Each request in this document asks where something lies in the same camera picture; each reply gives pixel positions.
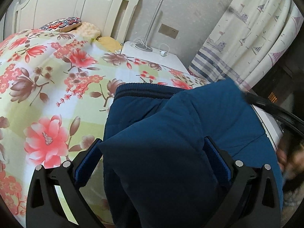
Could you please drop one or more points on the navy blue padded jacket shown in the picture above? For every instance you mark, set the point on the navy blue padded jacket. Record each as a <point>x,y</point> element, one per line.
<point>156,172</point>

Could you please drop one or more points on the sailboat print striped curtain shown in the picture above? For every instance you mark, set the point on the sailboat print striped curtain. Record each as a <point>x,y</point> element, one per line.
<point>247,41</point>

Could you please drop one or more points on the white nightstand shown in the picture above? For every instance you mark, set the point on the white nightstand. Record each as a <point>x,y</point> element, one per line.
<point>170,60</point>

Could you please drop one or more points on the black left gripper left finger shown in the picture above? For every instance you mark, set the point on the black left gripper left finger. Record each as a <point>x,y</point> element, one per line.
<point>43,207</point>

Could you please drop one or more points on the embroidered red blue pillow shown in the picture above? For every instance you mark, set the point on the embroidered red blue pillow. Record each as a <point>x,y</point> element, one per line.
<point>62,25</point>

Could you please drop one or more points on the person's hand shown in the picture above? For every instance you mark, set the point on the person's hand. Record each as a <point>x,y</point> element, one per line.
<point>292,165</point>

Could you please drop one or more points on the white charger with cable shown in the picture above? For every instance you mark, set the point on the white charger with cable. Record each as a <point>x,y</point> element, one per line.
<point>163,49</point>

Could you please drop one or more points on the floral pink green bedspread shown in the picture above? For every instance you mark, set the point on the floral pink green bedspread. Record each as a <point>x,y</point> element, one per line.
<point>56,93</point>

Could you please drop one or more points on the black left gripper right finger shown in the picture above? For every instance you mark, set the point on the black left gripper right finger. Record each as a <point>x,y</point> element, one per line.
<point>246,196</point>

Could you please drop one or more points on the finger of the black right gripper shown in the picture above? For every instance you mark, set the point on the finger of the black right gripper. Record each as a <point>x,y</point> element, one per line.
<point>287,118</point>

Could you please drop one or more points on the yellow floral pillow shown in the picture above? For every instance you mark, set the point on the yellow floral pillow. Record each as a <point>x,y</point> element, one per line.
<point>110,43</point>

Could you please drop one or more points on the cream wooden headboard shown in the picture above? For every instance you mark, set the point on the cream wooden headboard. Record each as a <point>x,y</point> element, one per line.
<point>108,15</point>

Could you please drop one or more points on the bronze wall switch plate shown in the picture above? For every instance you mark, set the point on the bronze wall switch plate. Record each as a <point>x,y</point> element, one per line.
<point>168,31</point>

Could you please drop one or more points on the silver lamp with round base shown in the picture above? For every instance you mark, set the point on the silver lamp with round base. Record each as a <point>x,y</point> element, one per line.
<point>142,44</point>

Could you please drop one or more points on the orange patterned pillow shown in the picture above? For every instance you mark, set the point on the orange patterned pillow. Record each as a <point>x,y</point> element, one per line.
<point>87,30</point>

